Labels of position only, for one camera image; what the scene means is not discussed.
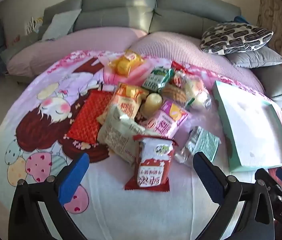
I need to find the green white barcode packet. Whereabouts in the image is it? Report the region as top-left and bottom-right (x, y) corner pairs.
(175, 126), (222, 165)

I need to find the pink sofa cover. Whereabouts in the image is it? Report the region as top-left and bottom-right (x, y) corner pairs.
(6, 27), (265, 95)

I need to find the light grey cushion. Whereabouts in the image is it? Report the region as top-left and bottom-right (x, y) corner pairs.
(42, 9), (82, 41)

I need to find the orange roll packet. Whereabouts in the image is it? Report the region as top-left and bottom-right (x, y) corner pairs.
(97, 82), (149, 125)

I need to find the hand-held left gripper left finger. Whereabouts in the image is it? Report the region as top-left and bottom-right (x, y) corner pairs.
(8, 152), (90, 240)

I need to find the clear bread packet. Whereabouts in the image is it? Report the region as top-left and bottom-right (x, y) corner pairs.
(178, 71), (212, 109)

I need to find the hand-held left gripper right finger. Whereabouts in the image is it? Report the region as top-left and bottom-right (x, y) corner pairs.
(193, 151), (275, 240)

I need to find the grey sofa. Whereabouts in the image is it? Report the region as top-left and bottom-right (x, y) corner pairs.
(0, 0), (282, 108)

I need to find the mint green box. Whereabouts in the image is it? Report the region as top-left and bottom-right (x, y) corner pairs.
(211, 81), (282, 172)

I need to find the blue cloth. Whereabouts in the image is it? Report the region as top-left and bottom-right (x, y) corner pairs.
(233, 16), (250, 24)

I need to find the red white snack packet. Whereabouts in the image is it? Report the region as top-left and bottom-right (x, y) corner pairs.
(124, 135), (177, 192)

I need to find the white paper item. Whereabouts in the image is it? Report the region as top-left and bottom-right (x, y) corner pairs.
(25, 17), (44, 34)

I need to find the pink roll packet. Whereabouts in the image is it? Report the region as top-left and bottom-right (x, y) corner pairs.
(141, 99), (189, 139)

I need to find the green white snack packet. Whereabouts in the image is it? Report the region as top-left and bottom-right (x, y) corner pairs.
(142, 66), (174, 93)

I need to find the printed blanket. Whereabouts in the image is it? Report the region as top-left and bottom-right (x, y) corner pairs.
(0, 50), (282, 240)

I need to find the clear waffle packet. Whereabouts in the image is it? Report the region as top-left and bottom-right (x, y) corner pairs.
(161, 82), (189, 103)

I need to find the pale snack packet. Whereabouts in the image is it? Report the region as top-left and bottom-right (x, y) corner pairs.
(97, 104), (146, 165)

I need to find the cream cylinder snack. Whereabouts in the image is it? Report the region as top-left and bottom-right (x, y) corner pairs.
(140, 93), (162, 117)

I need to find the red patterned packet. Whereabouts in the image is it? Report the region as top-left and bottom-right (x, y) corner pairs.
(66, 90), (114, 147)

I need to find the yellow cake packet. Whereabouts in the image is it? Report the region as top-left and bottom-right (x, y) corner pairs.
(108, 50), (144, 77)

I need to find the black white patterned pillow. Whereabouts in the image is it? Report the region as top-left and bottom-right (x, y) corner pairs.
(200, 22), (274, 55)

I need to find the grey pillow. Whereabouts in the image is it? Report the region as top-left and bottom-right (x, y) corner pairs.
(227, 46), (282, 68)

